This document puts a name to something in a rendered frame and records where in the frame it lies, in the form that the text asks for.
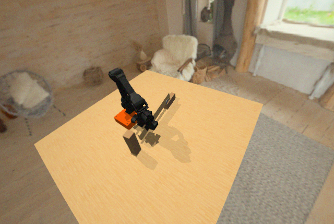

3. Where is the long wooden plank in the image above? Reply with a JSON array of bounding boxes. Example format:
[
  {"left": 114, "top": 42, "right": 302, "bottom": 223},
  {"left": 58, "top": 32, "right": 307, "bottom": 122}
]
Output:
[{"left": 137, "top": 92, "right": 170, "bottom": 140}]

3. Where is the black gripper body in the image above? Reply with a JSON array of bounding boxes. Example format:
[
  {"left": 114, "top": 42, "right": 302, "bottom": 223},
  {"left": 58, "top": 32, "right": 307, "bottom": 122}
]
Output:
[{"left": 130, "top": 114, "right": 158, "bottom": 131}]

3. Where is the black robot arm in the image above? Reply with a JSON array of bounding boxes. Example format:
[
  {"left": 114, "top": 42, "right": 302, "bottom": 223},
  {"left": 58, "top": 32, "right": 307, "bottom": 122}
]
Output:
[{"left": 108, "top": 68, "right": 154, "bottom": 124}]

